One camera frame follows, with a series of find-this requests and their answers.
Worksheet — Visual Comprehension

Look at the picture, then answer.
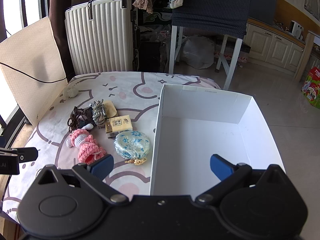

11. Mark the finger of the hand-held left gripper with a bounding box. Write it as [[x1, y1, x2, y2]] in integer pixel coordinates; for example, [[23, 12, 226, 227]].
[[0, 147, 39, 163]]

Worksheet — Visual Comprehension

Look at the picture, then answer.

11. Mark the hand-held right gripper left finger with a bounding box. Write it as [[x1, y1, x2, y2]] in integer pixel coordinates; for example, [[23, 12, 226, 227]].
[[37, 154, 127, 204]]

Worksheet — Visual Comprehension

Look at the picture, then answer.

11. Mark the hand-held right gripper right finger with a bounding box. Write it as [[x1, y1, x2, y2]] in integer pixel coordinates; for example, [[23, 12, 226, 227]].
[[196, 154, 288, 204]]

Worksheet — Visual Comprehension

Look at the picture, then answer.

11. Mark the pink crochet doll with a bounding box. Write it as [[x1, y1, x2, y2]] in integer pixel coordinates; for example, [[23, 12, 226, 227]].
[[66, 124, 108, 165]]

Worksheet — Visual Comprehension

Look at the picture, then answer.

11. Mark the blue floral drawstring pouch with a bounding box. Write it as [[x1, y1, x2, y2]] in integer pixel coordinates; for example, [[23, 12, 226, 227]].
[[114, 131, 150, 166]]

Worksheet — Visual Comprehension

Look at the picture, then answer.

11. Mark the white cardboard box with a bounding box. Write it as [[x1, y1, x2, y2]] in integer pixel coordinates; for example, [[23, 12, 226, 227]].
[[149, 84, 286, 196]]

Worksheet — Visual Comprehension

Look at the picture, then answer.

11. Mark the tan paper packet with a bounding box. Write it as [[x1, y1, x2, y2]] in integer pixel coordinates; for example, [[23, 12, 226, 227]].
[[104, 115, 133, 139]]

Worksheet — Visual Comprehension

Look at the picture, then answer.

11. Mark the grey white braided cord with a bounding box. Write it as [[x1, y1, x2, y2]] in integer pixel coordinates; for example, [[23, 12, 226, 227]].
[[90, 99, 108, 129]]

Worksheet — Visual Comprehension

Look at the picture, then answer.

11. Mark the dark brown cord bundle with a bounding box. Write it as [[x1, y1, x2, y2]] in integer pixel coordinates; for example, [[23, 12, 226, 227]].
[[67, 106, 96, 133]]

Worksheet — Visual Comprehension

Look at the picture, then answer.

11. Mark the oval wooden box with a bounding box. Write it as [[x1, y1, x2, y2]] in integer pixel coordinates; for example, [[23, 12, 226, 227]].
[[101, 100, 118, 119]]

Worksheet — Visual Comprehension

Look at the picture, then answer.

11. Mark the printed cartoon blanket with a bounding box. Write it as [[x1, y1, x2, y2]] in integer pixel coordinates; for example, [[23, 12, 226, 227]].
[[0, 72, 222, 220]]

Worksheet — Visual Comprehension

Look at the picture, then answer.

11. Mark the cream mesh pouf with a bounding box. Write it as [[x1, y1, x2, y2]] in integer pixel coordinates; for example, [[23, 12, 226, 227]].
[[62, 86, 79, 99]]

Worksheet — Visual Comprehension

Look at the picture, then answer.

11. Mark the cream bubble wrap sheet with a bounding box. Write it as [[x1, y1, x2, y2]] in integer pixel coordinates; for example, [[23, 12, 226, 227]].
[[0, 16, 68, 126]]

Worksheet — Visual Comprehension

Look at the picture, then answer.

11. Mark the white plastic bag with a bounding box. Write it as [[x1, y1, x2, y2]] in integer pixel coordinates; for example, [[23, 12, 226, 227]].
[[180, 35, 216, 70]]

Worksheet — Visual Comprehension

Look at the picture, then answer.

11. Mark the colourful printed carton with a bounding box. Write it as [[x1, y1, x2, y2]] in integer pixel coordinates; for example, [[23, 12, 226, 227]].
[[301, 66, 320, 109]]

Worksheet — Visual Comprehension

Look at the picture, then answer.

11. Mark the dark brown curtain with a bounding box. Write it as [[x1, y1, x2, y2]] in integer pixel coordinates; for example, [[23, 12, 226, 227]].
[[49, 0, 76, 80]]

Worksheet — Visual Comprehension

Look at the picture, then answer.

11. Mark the white ribbed suitcase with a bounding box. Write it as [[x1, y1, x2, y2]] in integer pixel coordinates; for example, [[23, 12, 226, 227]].
[[64, 0, 138, 75]]

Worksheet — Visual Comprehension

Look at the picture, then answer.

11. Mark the cream kitchen cabinet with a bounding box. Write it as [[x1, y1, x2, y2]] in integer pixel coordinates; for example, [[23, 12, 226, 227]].
[[244, 17, 307, 77]]

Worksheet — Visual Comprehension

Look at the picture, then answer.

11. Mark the wooden table leg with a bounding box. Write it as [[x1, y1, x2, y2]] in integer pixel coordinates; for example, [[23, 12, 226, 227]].
[[295, 31, 316, 82]]

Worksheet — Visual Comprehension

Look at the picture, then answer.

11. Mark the white small appliance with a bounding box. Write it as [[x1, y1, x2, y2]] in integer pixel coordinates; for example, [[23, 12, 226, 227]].
[[289, 20, 304, 40]]

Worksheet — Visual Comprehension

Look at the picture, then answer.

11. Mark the dark blue cloth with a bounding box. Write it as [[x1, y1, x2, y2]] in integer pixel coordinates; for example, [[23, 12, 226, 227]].
[[171, 0, 254, 40]]

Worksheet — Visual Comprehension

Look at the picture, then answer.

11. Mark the black cable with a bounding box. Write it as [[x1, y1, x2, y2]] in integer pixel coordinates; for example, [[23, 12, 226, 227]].
[[0, 62, 67, 84]]

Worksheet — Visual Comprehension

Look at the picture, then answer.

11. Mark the white frame chair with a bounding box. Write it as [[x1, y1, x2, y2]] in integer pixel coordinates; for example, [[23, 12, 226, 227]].
[[169, 24, 243, 90]]

